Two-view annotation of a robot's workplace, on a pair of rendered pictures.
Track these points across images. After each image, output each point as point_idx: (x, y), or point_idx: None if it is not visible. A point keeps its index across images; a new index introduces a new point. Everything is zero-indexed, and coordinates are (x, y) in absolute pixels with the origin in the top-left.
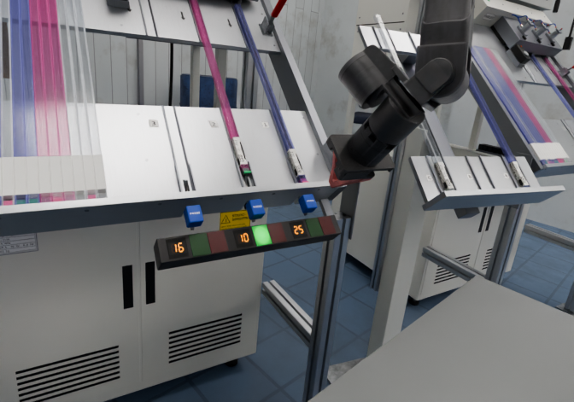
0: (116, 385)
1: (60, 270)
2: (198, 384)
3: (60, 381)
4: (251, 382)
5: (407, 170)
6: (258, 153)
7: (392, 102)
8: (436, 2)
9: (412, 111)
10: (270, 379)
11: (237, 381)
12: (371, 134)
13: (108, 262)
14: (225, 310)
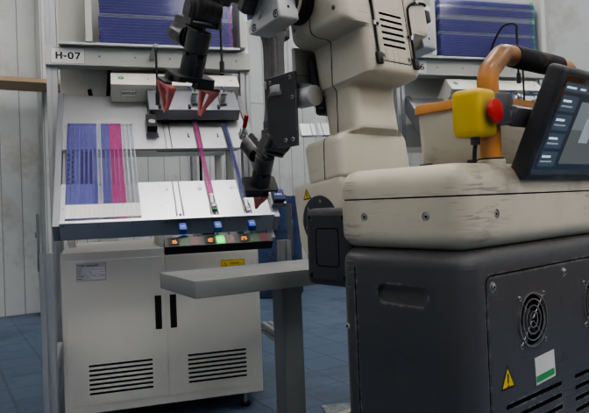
0: (151, 393)
1: (117, 295)
2: (215, 412)
3: (114, 380)
4: (258, 412)
5: None
6: (224, 201)
7: (256, 155)
8: (266, 112)
9: (265, 157)
10: (274, 410)
11: (246, 411)
12: (254, 171)
13: (145, 291)
14: (231, 342)
